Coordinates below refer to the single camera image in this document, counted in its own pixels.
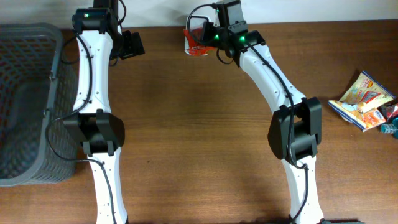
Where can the red snack bag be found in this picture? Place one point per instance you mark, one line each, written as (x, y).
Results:
(194, 48)

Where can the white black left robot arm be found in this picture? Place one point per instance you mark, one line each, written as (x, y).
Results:
(91, 124)

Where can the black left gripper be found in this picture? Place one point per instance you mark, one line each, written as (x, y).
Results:
(132, 45)

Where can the black red snack packet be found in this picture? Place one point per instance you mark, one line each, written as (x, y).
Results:
(389, 112)

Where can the yellow wet wipes pack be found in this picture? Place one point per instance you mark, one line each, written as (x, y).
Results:
(364, 94)

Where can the grey plastic mesh basket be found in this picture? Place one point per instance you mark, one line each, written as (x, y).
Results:
(36, 87)

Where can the teal mouthwash bottle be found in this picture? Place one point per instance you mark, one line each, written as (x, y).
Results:
(390, 128)

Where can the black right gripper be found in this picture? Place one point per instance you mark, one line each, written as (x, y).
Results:
(206, 33)

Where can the orange tissue pack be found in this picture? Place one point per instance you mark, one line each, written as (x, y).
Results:
(372, 118)

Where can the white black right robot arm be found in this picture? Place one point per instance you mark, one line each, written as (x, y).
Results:
(296, 125)

